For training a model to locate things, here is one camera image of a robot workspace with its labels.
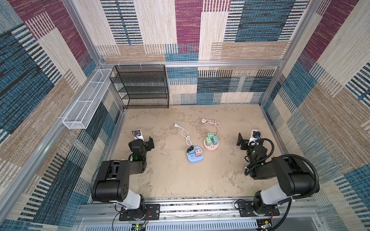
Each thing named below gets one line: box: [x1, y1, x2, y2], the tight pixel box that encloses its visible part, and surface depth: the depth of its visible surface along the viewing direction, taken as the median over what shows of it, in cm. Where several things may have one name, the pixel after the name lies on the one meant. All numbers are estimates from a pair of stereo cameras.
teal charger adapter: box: [212, 135, 219, 145], surface depth 94 cm
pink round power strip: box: [203, 135, 220, 152], surface depth 96 cm
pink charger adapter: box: [195, 149, 203, 157], surface depth 89 cm
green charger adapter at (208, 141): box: [205, 136, 212, 146], surface depth 95 cm
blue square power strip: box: [186, 146, 204, 164], surface depth 91 cm
